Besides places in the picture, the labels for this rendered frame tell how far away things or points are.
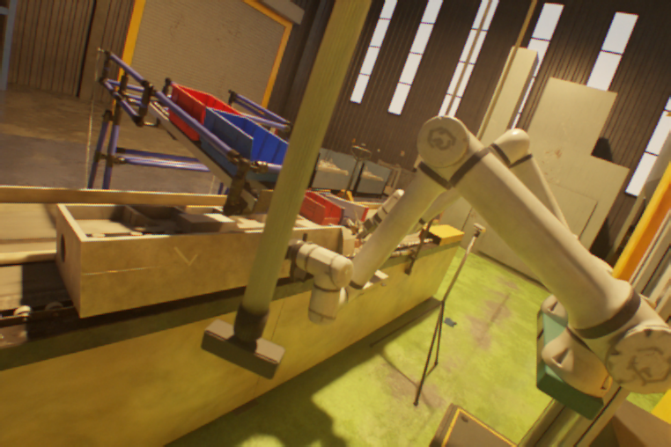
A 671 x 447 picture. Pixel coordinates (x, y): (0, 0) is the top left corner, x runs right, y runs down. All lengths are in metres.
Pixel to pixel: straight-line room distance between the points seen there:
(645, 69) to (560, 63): 2.11
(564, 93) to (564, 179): 2.33
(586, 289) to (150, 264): 1.02
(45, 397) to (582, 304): 1.28
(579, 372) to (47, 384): 1.35
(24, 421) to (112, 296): 0.39
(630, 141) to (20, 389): 10.85
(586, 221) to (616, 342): 5.93
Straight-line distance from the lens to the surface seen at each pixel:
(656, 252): 1.39
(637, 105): 10.84
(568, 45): 11.36
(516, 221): 0.72
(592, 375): 1.02
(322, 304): 0.93
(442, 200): 1.36
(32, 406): 1.12
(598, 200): 6.74
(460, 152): 0.71
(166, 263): 0.96
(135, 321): 1.02
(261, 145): 1.09
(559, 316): 1.45
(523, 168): 1.51
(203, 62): 12.22
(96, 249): 0.89
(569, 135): 8.06
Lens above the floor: 1.41
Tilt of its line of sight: 14 degrees down
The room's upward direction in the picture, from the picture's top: 20 degrees clockwise
